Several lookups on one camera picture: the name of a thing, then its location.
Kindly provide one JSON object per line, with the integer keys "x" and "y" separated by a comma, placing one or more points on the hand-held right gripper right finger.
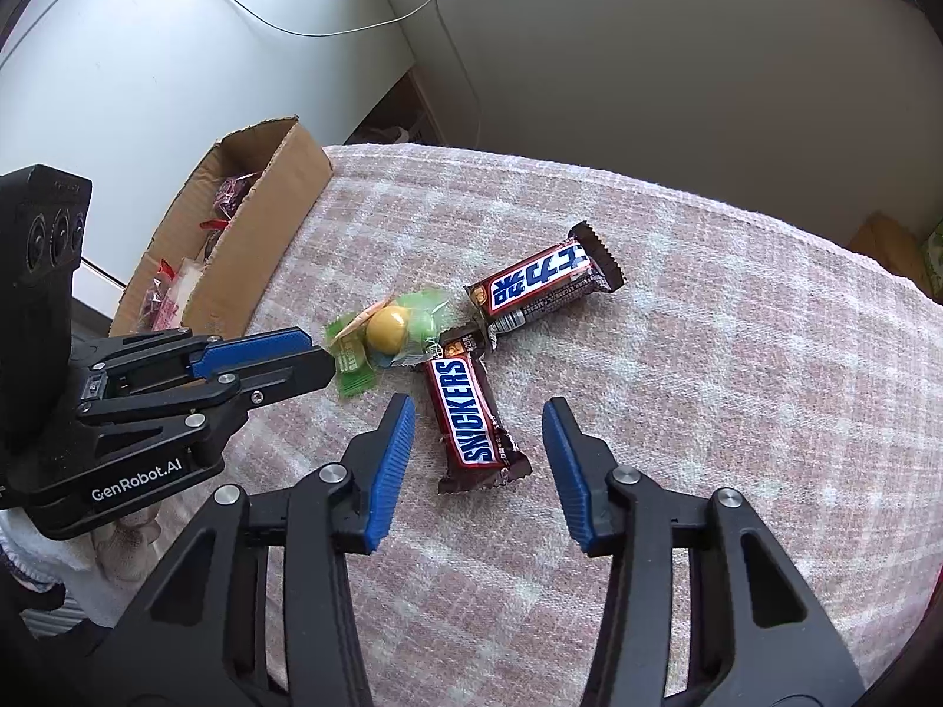
{"x": 567, "y": 471}

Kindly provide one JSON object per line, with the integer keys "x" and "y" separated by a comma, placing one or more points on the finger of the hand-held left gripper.
{"x": 295, "y": 375}
{"x": 250, "y": 350}

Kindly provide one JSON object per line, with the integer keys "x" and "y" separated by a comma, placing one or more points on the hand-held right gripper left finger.
{"x": 390, "y": 471}

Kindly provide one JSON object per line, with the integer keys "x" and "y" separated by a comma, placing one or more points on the green candy packet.
{"x": 352, "y": 372}

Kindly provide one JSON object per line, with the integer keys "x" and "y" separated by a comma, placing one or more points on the brown chocolate bar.
{"x": 464, "y": 412}
{"x": 541, "y": 283}

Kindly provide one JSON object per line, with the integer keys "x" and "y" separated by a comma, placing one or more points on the sliced bread packet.
{"x": 177, "y": 287}

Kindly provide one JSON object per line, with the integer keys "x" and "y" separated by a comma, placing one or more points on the round egg snack packet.
{"x": 389, "y": 328}

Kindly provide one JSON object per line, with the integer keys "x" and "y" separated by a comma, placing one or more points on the brown cardboard box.
{"x": 280, "y": 206}

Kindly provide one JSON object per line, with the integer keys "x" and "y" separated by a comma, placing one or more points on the pink plaid blanket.
{"x": 700, "y": 383}

